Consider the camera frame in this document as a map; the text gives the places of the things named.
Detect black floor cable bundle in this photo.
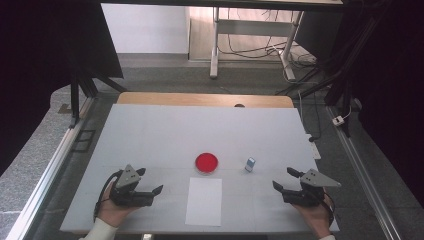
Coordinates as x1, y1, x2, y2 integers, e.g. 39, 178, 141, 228
218, 8, 318, 68

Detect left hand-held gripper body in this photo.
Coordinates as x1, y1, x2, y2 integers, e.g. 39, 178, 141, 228
109, 164, 156, 207

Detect white paper sheet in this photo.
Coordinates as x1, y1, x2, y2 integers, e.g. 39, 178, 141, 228
184, 177, 223, 227

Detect round red ink dish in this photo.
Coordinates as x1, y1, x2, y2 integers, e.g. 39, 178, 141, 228
194, 152, 220, 174

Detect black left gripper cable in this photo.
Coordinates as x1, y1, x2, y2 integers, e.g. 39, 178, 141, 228
93, 169, 124, 223

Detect black power strip cable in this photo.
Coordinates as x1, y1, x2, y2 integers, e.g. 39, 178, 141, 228
308, 91, 323, 143

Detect person's left hand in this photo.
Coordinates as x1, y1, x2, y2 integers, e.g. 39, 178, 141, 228
98, 181, 141, 229

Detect aluminium floor rail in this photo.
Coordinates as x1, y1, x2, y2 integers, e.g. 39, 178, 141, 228
326, 105, 403, 240
4, 96, 96, 240

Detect dark crossbar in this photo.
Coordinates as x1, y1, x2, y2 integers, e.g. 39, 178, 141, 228
99, 0, 344, 11

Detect white desk frame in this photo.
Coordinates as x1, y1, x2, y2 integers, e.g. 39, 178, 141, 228
209, 6, 305, 82

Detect small blue white stamp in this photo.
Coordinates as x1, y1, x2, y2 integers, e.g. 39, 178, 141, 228
244, 156, 257, 173

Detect person's right hand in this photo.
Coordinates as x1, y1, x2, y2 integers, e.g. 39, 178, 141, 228
293, 194, 334, 239

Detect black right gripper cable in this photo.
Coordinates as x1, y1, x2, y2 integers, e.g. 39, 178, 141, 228
322, 192, 336, 228

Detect black curtain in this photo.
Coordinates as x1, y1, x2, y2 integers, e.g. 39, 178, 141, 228
0, 0, 124, 178
296, 0, 424, 208

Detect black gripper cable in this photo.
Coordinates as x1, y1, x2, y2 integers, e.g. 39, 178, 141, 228
322, 192, 336, 228
93, 169, 124, 223

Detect black metal stand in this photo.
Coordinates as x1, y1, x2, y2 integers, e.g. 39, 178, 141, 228
66, 56, 128, 130
275, 9, 388, 138

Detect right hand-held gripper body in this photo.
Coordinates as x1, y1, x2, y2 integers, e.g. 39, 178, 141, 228
282, 168, 342, 208

